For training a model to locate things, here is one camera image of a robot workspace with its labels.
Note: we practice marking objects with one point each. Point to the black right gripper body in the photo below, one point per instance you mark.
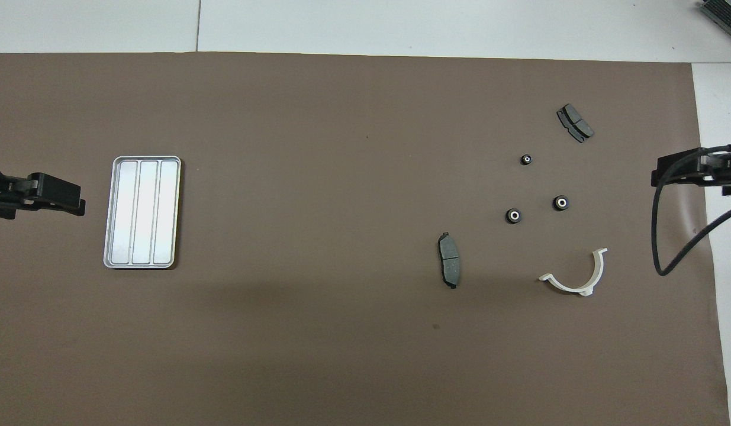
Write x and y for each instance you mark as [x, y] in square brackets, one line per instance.
[729, 171]

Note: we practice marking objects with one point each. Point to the silver ribbed metal tray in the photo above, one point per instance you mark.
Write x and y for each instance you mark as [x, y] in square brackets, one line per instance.
[143, 213]

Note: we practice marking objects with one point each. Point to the short dark grey brake pad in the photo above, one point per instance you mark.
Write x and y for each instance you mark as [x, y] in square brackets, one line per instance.
[575, 122]

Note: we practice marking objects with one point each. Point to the grey ribbed device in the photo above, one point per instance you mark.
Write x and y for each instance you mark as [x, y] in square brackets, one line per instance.
[726, 15]

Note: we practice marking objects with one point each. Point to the long dark grey brake pad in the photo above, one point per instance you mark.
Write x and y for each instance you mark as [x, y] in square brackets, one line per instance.
[449, 260]

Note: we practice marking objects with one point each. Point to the brown paper table mat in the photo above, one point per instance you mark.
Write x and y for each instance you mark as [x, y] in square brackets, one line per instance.
[341, 177]

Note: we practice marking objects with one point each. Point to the white curved plastic bracket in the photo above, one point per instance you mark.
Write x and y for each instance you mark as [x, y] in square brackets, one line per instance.
[598, 269]

